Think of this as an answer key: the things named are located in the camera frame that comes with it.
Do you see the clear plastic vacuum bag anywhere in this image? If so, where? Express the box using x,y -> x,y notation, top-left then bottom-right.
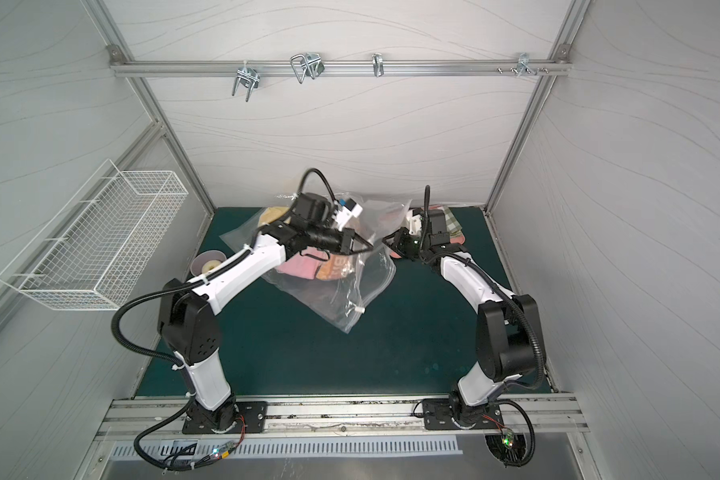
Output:
218,190 -> 412,334

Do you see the pink towel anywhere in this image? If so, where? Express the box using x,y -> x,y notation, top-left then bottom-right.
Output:
275,255 -> 328,280

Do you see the orange lettered towel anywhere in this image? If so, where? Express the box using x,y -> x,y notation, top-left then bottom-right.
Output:
315,255 -> 356,281

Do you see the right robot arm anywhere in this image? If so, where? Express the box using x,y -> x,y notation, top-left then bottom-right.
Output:
383,208 -> 546,407

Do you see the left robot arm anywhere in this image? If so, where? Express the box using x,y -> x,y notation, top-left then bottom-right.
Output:
159,193 -> 372,412

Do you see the green checkered cloth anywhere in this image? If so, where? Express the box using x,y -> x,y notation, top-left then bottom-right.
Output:
441,206 -> 463,238

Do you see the green table mat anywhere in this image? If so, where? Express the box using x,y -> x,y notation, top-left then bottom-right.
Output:
134,206 -> 553,398

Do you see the yellow tape roll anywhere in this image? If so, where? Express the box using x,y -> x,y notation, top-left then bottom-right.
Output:
201,259 -> 223,275

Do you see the grey bowl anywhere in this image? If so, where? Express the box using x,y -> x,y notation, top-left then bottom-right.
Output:
190,250 -> 227,277

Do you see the metal U-bolt clamp left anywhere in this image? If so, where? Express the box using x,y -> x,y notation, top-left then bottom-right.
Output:
231,63 -> 260,102

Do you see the metal u-bolt clamp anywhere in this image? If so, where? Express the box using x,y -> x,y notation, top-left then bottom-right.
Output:
231,63 -> 260,102
290,52 -> 325,84

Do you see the metal U-bolt clamp middle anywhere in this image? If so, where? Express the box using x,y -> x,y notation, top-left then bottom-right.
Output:
290,52 -> 325,84

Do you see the small metal hook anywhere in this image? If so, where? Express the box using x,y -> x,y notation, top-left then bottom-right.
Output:
371,53 -> 384,78

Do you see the right black corrugated cable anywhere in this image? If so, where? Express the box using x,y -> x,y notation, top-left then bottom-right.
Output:
419,184 -> 547,469

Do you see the black corrugated cable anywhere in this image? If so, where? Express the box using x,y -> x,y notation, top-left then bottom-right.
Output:
110,167 -> 337,472
419,184 -> 547,469

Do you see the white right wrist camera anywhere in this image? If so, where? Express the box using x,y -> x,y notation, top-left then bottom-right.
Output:
404,210 -> 422,237

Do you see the left black corrugated cable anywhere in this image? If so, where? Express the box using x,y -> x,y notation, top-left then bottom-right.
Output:
110,167 -> 337,472

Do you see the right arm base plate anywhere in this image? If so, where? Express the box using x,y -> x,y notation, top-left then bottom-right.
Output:
414,397 -> 504,431

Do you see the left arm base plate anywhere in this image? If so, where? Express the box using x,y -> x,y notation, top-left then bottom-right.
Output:
182,400 -> 268,435

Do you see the metal bracket right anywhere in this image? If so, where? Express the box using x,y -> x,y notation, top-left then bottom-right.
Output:
496,53 -> 549,77

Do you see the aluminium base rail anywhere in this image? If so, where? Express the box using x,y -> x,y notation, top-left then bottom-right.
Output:
94,393 -> 590,441

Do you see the white wire basket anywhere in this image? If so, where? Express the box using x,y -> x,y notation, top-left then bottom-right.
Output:
0,160 -> 188,311

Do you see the aluminium cross rail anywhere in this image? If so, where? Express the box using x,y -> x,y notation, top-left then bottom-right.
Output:
110,57 -> 573,78

